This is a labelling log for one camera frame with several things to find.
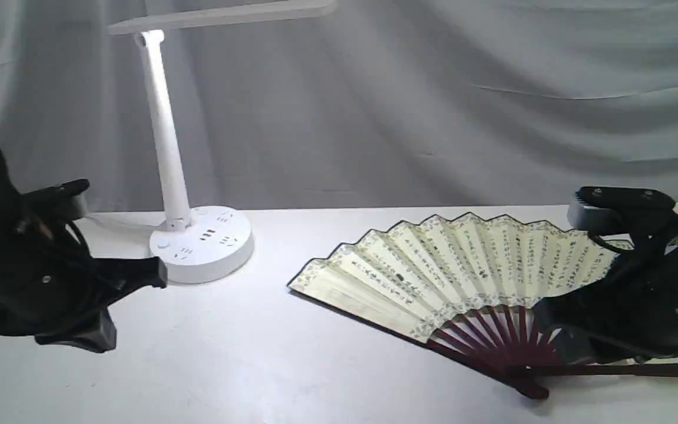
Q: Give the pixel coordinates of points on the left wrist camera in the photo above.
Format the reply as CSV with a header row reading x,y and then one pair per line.
x,y
64,202

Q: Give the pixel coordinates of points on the white desk lamp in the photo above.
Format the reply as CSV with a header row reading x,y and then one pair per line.
x,y
203,244

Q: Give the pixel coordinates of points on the folding paper fan maroon ribs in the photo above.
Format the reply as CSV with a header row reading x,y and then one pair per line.
x,y
465,288

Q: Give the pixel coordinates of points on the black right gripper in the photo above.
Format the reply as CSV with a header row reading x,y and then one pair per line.
x,y
637,313

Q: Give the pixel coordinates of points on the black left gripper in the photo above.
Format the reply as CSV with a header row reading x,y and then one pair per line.
x,y
52,289

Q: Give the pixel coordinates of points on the grey backdrop curtain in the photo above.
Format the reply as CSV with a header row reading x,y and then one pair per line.
x,y
377,104

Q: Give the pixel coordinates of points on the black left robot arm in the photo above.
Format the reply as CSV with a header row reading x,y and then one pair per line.
x,y
15,215

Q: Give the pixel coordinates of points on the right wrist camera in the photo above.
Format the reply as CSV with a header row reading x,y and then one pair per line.
x,y
609,210

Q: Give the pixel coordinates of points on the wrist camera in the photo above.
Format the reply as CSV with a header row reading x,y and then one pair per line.
x,y
64,202
609,210

